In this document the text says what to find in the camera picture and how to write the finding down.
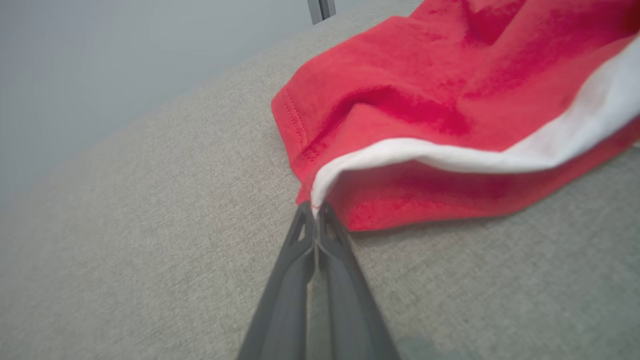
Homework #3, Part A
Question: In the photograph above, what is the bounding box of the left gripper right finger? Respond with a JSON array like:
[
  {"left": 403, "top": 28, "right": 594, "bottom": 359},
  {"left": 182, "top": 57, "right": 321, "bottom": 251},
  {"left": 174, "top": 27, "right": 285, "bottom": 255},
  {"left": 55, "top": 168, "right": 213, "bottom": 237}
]
[{"left": 316, "top": 201, "right": 401, "bottom": 360}]

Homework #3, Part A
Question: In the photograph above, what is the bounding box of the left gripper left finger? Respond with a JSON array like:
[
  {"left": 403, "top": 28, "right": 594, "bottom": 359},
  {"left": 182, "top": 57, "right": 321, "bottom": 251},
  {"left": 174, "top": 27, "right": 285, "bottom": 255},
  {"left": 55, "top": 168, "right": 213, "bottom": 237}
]
[{"left": 237, "top": 201, "right": 317, "bottom": 360}]

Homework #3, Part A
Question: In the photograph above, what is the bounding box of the red shorts white stripe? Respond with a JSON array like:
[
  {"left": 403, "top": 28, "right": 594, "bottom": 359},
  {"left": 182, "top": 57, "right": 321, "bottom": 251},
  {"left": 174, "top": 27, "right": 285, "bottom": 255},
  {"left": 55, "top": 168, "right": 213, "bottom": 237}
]
[{"left": 271, "top": 0, "right": 640, "bottom": 233}]

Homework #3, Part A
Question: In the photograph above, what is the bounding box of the grey partition post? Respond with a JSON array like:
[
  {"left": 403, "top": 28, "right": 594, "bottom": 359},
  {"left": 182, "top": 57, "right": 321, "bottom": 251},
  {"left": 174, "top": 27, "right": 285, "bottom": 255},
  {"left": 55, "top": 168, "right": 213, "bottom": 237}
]
[{"left": 306, "top": 0, "right": 337, "bottom": 25}]

